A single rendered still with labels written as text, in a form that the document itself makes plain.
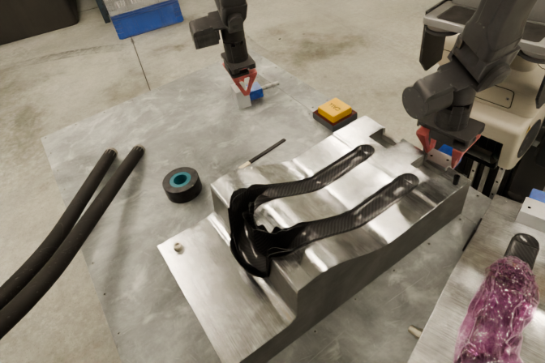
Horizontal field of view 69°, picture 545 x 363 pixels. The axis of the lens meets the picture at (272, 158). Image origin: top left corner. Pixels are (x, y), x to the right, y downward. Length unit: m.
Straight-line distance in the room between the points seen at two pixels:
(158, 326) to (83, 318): 1.13
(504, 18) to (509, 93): 0.47
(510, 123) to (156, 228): 0.82
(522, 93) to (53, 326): 1.77
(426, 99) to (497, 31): 0.14
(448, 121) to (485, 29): 0.20
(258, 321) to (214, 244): 0.16
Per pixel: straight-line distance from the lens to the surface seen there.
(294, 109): 1.07
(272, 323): 0.62
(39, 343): 1.90
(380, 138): 0.87
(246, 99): 1.09
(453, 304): 0.62
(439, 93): 0.68
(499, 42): 0.64
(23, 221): 2.40
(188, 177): 0.89
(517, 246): 0.75
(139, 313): 0.76
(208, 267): 0.69
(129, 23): 3.86
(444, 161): 0.84
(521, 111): 1.07
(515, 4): 0.59
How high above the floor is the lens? 1.42
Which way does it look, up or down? 42 degrees down
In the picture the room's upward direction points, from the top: 10 degrees counter-clockwise
